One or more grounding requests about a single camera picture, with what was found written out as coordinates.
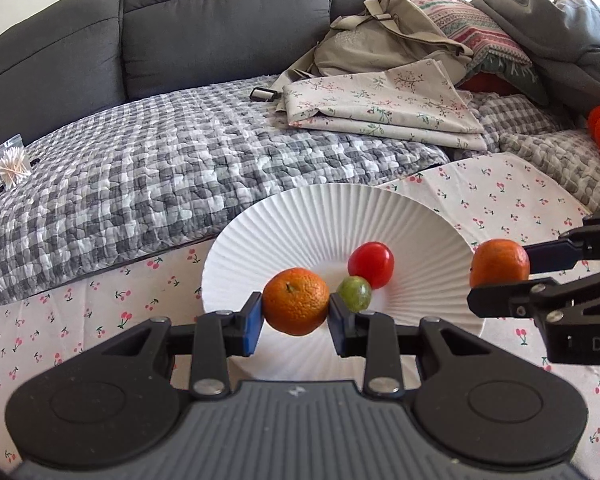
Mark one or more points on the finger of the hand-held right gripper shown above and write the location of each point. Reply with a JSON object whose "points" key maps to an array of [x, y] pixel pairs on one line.
{"points": [[550, 256], [505, 300]]}

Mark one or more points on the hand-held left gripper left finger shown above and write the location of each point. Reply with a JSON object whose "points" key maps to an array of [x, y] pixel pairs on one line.
{"points": [[252, 322]]}

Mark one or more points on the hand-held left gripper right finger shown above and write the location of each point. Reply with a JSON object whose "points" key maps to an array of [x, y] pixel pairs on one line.
{"points": [[337, 325]]}

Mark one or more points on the orange tangerine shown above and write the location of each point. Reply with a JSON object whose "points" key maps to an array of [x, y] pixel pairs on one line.
{"points": [[497, 262], [296, 302]]}

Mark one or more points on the white ribbed plate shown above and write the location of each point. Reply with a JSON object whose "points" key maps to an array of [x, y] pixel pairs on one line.
{"points": [[330, 225]]}

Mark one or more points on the green tomato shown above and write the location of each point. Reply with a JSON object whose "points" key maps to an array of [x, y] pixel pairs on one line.
{"points": [[356, 292]]}

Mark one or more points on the red tomato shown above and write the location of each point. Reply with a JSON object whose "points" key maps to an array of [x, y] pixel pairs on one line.
{"points": [[371, 264]]}

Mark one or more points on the cherry print tablecloth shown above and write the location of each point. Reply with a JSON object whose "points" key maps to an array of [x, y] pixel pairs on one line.
{"points": [[505, 200]]}

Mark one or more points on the light grey checkered blanket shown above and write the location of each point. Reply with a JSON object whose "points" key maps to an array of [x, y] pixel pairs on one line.
{"points": [[560, 160]]}

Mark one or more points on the red cushion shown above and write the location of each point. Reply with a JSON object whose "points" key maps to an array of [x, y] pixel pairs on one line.
{"points": [[487, 85]]}

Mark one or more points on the grey checkered quilt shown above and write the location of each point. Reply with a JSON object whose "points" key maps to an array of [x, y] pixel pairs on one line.
{"points": [[130, 170]]}

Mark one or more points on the grey hooded sweatshirt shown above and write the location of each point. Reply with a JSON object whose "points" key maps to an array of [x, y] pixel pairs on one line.
{"points": [[565, 35]]}

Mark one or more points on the folded floral cloth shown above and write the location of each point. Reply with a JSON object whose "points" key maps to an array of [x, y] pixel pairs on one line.
{"points": [[380, 105]]}

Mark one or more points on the pink patterned pillow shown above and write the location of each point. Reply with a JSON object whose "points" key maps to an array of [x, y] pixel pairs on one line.
{"points": [[480, 35]]}

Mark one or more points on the beige canvas bag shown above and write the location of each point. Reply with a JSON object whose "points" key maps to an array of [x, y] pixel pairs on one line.
{"points": [[380, 40]]}

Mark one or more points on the clear cotton swab box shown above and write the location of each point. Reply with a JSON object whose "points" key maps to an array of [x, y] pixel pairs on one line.
{"points": [[11, 165]]}

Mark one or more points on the dark grey sofa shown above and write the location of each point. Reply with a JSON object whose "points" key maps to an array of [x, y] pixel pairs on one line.
{"points": [[220, 25]]}

